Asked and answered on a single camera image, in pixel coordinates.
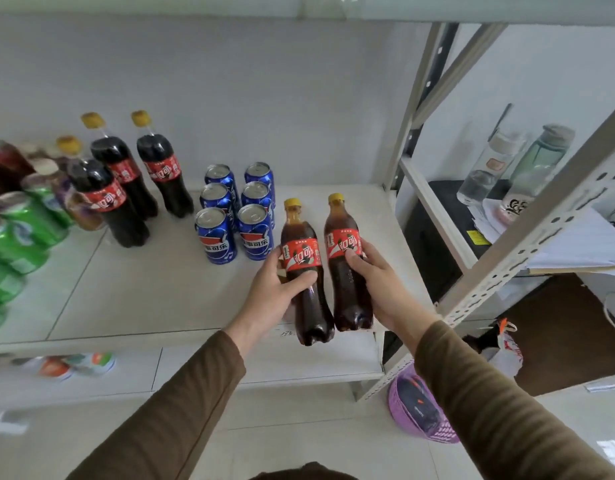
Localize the white bag orange handles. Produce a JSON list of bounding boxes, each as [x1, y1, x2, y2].
[[479, 318, 525, 379]]

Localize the stack of white papers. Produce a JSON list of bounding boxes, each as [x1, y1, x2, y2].
[[469, 197, 615, 277]]

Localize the person's left hand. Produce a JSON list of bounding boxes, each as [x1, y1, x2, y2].
[[223, 247, 319, 358]]

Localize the dark red can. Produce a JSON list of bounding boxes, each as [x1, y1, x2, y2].
[[0, 139, 37, 198]]

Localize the purple label coffee bottle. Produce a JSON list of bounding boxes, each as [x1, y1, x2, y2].
[[31, 158, 107, 232], [17, 142, 51, 163]]

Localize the black pouch orange mark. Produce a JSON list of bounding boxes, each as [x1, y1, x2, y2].
[[396, 376, 442, 437]]

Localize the person's right hand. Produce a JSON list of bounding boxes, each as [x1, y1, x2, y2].
[[344, 239, 441, 353]]

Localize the pink round tin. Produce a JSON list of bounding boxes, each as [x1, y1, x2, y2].
[[498, 193, 533, 227]]

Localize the black box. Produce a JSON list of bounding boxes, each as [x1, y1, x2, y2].
[[403, 179, 494, 304]]

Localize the purple plastic basket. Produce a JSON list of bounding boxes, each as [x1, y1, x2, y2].
[[387, 362, 461, 445]]

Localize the white metal shelf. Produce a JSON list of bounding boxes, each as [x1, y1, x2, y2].
[[0, 0, 615, 413]]

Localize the green tinted bottle grey cap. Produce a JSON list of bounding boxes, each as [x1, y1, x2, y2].
[[507, 123, 577, 208]]

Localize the person's right forearm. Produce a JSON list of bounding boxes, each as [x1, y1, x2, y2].
[[413, 319, 615, 480]]

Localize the white perforated metal rack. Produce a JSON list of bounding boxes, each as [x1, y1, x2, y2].
[[397, 22, 615, 325]]

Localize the person's left forearm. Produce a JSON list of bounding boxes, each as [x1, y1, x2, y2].
[[65, 329, 248, 480]]

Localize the person's brown sweater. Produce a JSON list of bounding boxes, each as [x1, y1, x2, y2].
[[247, 461, 361, 480]]

